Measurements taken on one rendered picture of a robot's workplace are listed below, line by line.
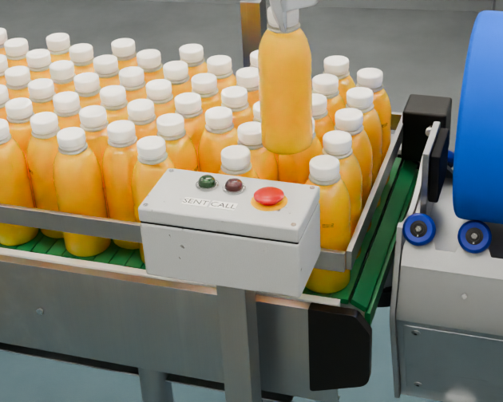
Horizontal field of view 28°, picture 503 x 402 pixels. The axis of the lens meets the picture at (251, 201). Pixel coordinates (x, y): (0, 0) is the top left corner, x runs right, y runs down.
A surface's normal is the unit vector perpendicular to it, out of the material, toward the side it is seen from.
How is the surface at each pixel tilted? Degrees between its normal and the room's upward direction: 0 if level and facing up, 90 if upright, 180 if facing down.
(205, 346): 90
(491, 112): 60
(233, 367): 90
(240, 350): 90
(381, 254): 30
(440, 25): 0
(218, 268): 90
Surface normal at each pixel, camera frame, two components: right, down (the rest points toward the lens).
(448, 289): -0.30, 0.20
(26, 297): -0.30, 0.51
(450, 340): -0.26, 0.77
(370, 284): 0.43, -0.68
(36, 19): -0.05, -0.85
